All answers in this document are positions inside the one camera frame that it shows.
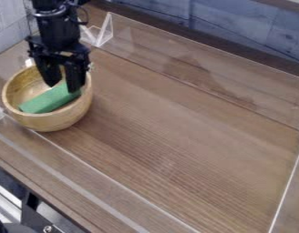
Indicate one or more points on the black metal table frame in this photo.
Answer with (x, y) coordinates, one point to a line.
(32, 219)

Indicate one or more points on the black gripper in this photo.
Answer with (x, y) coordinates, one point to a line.
(52, 55)

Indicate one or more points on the clear acrylic corner bracket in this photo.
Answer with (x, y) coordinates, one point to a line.
(98, 35)

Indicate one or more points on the green rectangular block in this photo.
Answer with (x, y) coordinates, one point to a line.
(50, 101)

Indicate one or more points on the wooden bowl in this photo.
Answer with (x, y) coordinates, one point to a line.
(27, 85)

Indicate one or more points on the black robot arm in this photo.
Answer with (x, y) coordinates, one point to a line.
(58, 22)

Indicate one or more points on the clear acrylic front wall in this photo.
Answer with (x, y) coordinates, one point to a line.
(100, 205)

